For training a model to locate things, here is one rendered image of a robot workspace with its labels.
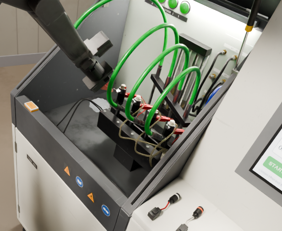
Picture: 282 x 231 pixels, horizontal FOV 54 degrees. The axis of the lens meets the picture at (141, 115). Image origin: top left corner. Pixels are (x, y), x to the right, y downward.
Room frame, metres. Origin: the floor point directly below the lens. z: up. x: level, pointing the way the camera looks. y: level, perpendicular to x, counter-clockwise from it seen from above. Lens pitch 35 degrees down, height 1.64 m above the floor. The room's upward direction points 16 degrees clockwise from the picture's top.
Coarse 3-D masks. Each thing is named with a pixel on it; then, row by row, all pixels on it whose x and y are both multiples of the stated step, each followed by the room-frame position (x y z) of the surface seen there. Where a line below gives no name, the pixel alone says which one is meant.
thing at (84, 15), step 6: (102, 0) 0.89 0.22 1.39; (108, 0) 0.90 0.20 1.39; (156, 0) 0.99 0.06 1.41; (96, 6) 0.88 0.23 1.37; (90, 12) 0.87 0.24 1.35; (162, 12) 1.01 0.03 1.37; (84, 18) 0.86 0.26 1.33; (78, 24) 0.85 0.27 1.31; (162, 60) 1.04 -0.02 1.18; (162, 66) 1.05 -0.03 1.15
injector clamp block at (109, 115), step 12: (108, 120) 0.84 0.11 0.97; (120, 120) 0.85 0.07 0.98; (108, 132) 0.83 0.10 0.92; (132, 132) 0.80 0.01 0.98; (120, 144) 0.79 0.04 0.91; (132, 144) 0.76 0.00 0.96; (144, 144) 0.76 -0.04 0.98; (156, 144) 0.78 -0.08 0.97; (120, 156) 0.79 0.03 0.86; (132, 156) 0.75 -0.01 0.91; (144, 156) 0.73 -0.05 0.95; (156, 156) 0.71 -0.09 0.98; (132, 168) 0.76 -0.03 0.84; (144, 168) 0.72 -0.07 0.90
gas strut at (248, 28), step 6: (258, 0) 0.72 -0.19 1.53; (252, 6) 0.73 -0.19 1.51; (258, 6) 0.73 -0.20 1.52; (252, 12) 0.73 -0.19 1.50; (252, 18) 0.74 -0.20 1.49; (246, 24) 0.75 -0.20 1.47; (252, 24) 0.75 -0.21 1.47; (246, 30) 0.75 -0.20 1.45; (246, 36) 0.77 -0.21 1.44; (240, 48) 0.79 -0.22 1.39; (240, 54) 0.79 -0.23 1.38; (234, 66) 0.81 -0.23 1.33; (234, 72) 0.81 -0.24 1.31
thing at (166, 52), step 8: (168, 48) 0.78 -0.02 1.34; (176, 48) 0.79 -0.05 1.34; (184, 48) 0.83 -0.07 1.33; (160, 56) 0.74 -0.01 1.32; (152, 64) 0.72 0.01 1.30; (184, 64) 0.88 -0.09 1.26; (144, 72) 0.70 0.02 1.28; (136, 88) 0.68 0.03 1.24; (176, 96) 0.89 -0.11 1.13; (128, 104) 0.67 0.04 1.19; (128, 112) 0.67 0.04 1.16; (136, 120) 0.71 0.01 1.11
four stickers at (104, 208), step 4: (64, 164) 0.65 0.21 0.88; (64, 168) 0.65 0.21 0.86; (68, 168) 0.64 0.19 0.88; (68, 172) 0.64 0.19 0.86; (76, 176) 0.61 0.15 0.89; (76, 180) 0.61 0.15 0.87; (80, 180) 0.60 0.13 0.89; (80, 184) 0.60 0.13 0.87; (88, 188) 0.57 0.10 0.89; (88, 192) 0.57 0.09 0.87; (92, 192) 0.56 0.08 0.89; (88, 196) 0.57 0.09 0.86; (92, 196) 0.56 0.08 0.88; (92, 200) 0.56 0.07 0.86; (104, 204) 0.53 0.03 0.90; (104, 208) 0.53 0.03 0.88; (104, 212) 0.53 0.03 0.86; (108, 212) 0.52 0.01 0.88; (108, 216) 0.51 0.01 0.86
